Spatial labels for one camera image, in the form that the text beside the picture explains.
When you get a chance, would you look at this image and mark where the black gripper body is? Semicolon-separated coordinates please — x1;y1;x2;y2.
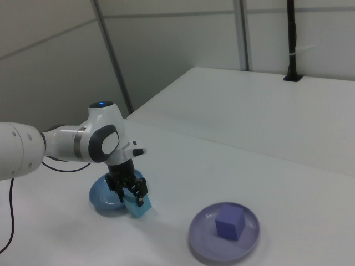
106;160;137;186

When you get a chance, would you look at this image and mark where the light blue cube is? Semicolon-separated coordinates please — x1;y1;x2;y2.
123;193;153;219

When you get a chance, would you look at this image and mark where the purple cube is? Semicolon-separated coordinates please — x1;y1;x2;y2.
215;204;245;241

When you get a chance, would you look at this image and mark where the blue plastic plate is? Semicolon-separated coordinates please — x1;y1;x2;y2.
88;168;145;212

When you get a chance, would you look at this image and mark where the purple plastic plate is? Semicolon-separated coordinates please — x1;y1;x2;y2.
189;201;261;262

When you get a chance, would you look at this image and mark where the white adjoining table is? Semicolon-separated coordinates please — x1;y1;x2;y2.
126;66;355;178

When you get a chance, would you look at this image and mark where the black hanging arm cable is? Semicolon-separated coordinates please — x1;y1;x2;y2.
0;156;93;252

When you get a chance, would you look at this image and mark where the grey partition post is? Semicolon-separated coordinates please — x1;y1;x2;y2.
93;0;134;115
234;0;250;71

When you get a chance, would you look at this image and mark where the black camera stand pole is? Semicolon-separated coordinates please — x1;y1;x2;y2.
282;0;316;83

